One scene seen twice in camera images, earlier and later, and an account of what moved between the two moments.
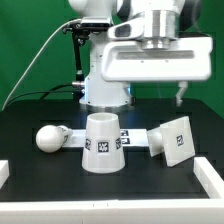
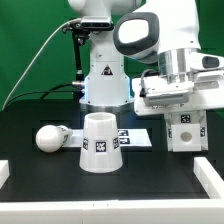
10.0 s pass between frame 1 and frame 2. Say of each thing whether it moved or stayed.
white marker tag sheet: stayed
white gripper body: moved
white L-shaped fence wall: stayed
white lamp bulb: stayed
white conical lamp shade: stayed
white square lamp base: moved
